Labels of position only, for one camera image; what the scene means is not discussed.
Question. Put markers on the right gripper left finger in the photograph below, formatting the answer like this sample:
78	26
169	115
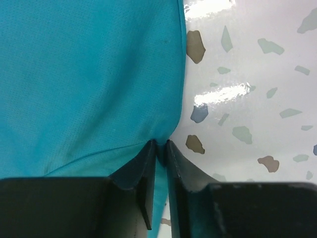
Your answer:
117	206

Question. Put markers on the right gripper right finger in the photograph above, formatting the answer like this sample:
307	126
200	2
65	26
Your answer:
202	207

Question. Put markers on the teal t shirt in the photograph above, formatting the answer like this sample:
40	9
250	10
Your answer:
85	84

